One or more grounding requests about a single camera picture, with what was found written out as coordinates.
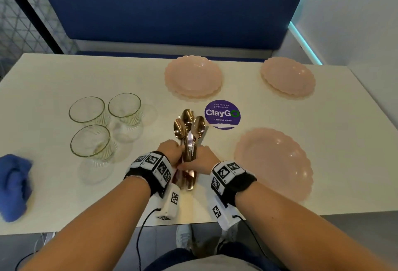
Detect person's right hand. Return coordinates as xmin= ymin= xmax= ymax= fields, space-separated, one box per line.
xmin=177 ymin=145 xmax=222 ymax=175

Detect person's left hand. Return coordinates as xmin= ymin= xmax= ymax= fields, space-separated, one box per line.
xmin=156 ymin=139 xmax=184 ymax=169

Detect person's left forearm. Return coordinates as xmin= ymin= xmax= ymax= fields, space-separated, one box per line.
xmin=18 ymin=176 xmax=152 ymax=271

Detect person's right forearm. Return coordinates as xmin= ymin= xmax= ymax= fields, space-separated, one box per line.
xmin=234 ymin=181 xmax=392 ymax=271

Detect black left wrist marker band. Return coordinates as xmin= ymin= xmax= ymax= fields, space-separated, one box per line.
xmin=124 ymin=151 xmax=173 ymax=199

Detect black wrist marker band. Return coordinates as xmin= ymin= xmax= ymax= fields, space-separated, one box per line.
xmin=124 ymin=151 xmax=173 ymax=199
xmin=210 ymin=161 xmax=257 ymax=208

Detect black right wrist marker band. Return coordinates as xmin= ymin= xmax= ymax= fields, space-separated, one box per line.
xmin=210 ymin=161 xmax=257 ymax=208

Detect round purple sticker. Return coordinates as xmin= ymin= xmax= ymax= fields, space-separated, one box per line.
xmin=204 ymin=99 xmax=241 ymax=130

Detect pink scalloped plate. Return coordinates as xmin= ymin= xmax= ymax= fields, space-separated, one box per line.
xmin=234 ymin=127 xmax=314 ymax=202
xmin=168 ymin=84 xmax=222 ymax=102
xmin=164 ymin=55 xmax=223 ymax=97
xmin=260 ymin=57 xmax=316 ymax=98

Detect person's white left shoe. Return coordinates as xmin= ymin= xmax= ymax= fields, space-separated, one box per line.
xmin=176 ymin=224 xmax=194 ymax=252

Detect person's white shoe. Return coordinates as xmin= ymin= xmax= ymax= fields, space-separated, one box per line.
xmin=217 ymin=227 xmax=239 ymax=250
xmin=176 ymin=224 xmax=194 ymax=252

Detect clear ribbed glass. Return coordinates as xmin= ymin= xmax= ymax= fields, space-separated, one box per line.
xmin=68 ymin=96 xmax=110 ymax=128
xmin=108 ymin=93 xmax=143 ymax=131
xmin=70 ymin=124 xmax=117 ymax=168

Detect person's white right shoe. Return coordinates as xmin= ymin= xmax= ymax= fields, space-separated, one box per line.
xmin=217 ymin=227 xmax=239 ymax=250

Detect person's blue trousers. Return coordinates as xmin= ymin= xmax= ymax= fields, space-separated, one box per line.
xmin=144 ymin=242 xmax=282 ymax=271

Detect person's grey shirt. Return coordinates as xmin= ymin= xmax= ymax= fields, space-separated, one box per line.
xmin=163 ymin=253 xmax=260 ymax=271

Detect blue upholstered bench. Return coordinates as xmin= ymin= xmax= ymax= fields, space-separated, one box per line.
xmin=32 ymin=0 xmax=308 ymax=63

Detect cyan light strip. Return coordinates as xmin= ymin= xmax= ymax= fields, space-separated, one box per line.
xmin=289 ymin=0 xmax=324 ymax=65

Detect blue cloth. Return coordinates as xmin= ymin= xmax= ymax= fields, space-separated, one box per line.
xmin=0 ymin=154 xmax=33 ymax=223

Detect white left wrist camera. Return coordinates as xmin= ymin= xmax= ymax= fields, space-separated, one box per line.
xmin=155 ymin=183 xmax=181 ymax=220

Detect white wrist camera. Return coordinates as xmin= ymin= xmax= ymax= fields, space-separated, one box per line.
xmin=208 ymin=192 xmax=242 ymax=231
xmin=155 ymin=183 xmax=181 ymax=220

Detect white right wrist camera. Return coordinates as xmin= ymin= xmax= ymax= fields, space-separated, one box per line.
xmin=208 ymin=192 xmax=242 ymax=231

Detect black left camera cable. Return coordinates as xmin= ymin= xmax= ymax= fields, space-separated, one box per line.
xmin=136 ymin=208 xmax=162 ymax=271

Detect black camera cable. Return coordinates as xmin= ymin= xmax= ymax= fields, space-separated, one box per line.
xmin=233 ymin=214 xmax=269 ymax=260
xmin=136 ymin=208 xmax=162 ymax=271

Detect black right camera cable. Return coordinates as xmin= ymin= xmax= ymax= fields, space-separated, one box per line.
xmin=233 ymin=214 xmax=269 ymax=260

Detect wire mesh panel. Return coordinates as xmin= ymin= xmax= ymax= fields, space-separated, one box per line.
xmin=0 ymin=0 xmax=76 ymax=80

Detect black metal post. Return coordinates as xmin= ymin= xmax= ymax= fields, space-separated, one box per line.
xmin=0 ymin=0 xmax=65 ymax=54

